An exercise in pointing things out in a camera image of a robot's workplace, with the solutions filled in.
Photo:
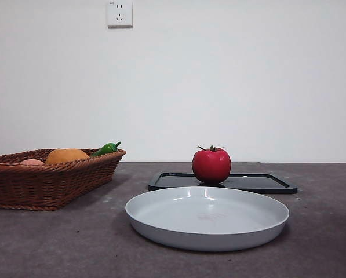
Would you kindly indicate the white wall socket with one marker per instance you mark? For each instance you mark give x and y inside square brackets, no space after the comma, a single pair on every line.
[119,13]

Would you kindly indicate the pale grey round plate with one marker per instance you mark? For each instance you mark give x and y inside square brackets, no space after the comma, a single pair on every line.
[207,226]

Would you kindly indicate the red tomato with green stem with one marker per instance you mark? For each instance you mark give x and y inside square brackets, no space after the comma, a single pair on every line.
[211,165]

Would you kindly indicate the dark green rectangular tray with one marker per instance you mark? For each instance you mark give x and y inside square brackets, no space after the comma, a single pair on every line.
[254,182]

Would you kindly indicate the orange-yellow round fruit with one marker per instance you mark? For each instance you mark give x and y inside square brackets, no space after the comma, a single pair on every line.
[67,155]

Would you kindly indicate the green chili pepper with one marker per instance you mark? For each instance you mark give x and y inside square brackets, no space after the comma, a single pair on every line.
[106,149]

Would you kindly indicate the brown wicker basket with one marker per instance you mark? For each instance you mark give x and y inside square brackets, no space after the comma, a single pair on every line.
[45,185]

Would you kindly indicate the pink egg-shaped food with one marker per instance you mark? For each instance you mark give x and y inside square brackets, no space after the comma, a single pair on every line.
[31,162]

